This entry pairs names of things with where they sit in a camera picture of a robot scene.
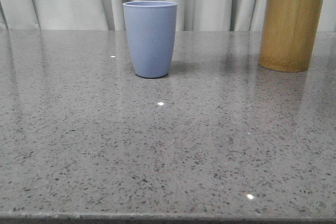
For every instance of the blue plastic cup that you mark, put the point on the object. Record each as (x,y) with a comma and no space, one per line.
(150,27)

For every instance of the bamboo cylinder cup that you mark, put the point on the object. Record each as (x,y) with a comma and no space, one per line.
(288,35)

